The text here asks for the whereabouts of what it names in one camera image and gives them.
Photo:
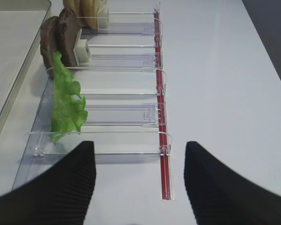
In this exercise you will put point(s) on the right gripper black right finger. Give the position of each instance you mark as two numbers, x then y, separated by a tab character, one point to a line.
220	196

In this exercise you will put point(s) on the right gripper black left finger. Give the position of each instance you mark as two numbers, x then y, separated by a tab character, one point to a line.
59	196

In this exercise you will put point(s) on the green lettuce leaf in rack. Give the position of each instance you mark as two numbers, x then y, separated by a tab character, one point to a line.
68	106

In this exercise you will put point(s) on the brown meat patty, rear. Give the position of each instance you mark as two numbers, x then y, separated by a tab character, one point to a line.
48	43

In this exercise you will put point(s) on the brown meat patty,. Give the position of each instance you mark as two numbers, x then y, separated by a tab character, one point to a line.
48	43
66	32

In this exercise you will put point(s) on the brown meat patty, front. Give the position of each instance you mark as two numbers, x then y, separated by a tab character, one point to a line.
66	32

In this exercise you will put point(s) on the clear acrylic rack, right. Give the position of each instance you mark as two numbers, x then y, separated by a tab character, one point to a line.
124	87

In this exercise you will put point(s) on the white rack pusher block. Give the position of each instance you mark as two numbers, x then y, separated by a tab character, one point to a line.
81	51

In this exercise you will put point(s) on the metal baking tray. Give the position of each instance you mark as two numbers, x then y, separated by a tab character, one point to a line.
20	22

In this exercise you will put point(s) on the burger bun half, right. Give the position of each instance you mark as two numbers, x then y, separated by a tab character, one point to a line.
90	9

